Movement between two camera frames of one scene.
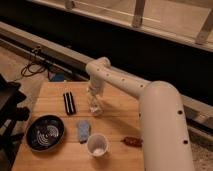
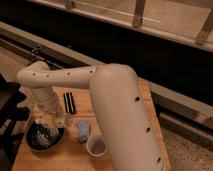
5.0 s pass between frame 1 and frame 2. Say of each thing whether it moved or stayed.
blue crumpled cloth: stayed
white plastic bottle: moved
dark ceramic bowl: stayed
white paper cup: stayed
